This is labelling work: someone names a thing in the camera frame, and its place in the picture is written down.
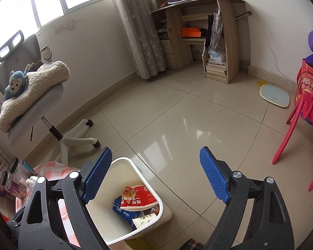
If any red plastic chair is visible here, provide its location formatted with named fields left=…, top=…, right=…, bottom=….
left=272, top=64, right=313, bottom=192

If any grey office chair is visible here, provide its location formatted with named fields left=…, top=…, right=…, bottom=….
left=0, top=30, right=101, bottom=166

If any red snack carton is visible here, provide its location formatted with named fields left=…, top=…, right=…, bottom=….
left=120, top=185, right=159, bottom=211

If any orange flat box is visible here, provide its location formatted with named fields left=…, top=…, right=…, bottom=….
left=181, top=27, right=202, bottom=38

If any blue monkey plush toy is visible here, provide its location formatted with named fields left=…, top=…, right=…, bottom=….
left=4, top=62, right=35, bottom=101

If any pale blue bathroom scale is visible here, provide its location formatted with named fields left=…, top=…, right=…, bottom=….
left=259, top=83, right=291, bottom=108

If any stack of magazines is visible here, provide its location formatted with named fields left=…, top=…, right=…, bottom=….
left=156, top=18, right=169, bottom=41

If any blue label plastic jar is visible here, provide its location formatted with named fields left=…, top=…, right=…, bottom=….
left=10, top=157, right=37, bottom=178

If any cream fleece blanket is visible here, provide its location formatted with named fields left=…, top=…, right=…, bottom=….
left=0, top=61, right=71, bottom=132

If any beige lace curtain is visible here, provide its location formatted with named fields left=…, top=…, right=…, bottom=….
left=106, top=0, right=167, bottom=80

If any white plastic pack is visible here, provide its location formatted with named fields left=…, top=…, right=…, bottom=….
left=208, top=51, right=226, bottom=64

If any black bag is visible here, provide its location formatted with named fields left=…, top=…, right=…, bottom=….
left=207, top=13, right=214, bottom=47

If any stack of books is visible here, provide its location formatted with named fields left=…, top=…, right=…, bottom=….
left=206, top=60, right=228, bottom=80

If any purple label plastic jar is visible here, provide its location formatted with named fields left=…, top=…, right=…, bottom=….
left=0, top=172, right=27, bottom=200

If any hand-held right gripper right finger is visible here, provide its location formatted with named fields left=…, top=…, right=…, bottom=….
left=199, top=146, right=295, bottom=250

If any grey folded umbrella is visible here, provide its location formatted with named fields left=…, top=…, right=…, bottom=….
left=210, top=9, right=226, bottom=58

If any dark plaid cloth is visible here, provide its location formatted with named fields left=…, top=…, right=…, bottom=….
left=179, top=238, right=206, bottom=250

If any white plastic bin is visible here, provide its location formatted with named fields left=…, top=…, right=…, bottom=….
left=85, top=157, right=173, bottom=246

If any wooden desk shelf unit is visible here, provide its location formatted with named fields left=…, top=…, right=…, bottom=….
left=147, top=0, right=246, bottom=84

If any white paper cup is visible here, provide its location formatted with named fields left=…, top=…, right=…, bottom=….
left=132, top=212, right=159, bottom=231

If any blue carton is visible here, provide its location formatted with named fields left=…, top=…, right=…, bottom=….
left=113, top=195, right=139, bottom=226

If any red printed bag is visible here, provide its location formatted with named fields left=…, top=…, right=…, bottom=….
left=295, top=57, right=313, bottom=120

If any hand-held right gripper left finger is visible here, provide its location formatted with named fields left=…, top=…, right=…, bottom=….
left=17, top=147, right=112, bottom=250

